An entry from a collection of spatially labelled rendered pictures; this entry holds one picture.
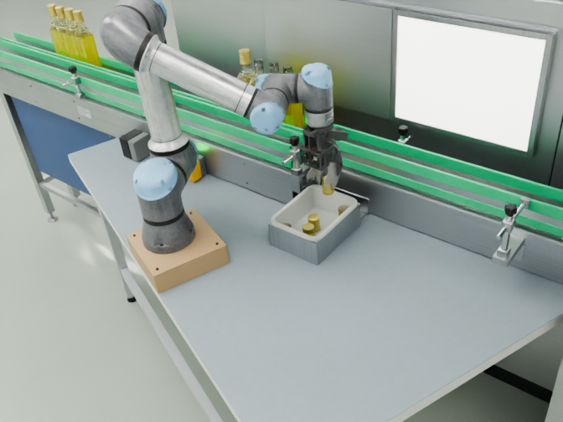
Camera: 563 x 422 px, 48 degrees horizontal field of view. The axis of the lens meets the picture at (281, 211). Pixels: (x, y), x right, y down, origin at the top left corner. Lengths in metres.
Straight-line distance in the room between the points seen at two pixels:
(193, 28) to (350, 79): 0.70
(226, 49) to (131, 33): 0.85
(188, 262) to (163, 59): 0.56
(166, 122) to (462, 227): 0.85
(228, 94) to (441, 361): 0.79
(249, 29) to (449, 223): 0.95
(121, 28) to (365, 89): 0.78
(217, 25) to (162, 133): 0.67
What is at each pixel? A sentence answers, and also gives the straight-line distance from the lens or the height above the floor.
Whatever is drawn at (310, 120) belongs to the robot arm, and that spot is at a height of 1.14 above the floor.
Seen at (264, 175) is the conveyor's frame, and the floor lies 0.84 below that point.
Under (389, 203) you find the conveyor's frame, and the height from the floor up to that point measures 0.82.
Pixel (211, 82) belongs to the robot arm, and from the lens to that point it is 1.49.
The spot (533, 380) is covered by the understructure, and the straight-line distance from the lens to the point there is 2.38.
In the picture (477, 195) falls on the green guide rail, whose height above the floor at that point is 0.93.
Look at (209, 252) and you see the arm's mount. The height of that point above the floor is 0.82.
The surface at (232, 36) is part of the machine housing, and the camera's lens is 2.28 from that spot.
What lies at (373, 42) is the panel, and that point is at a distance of 1.88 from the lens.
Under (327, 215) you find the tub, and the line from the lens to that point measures 1.90.
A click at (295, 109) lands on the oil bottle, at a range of 1.97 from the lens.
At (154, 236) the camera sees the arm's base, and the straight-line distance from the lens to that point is 1.76.
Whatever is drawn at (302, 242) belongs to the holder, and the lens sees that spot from 1.74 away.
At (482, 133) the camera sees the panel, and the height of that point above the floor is 1.01.
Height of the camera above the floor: 1.92
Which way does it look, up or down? 36 degrees down
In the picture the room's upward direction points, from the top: 6 degrees counter-clockwise
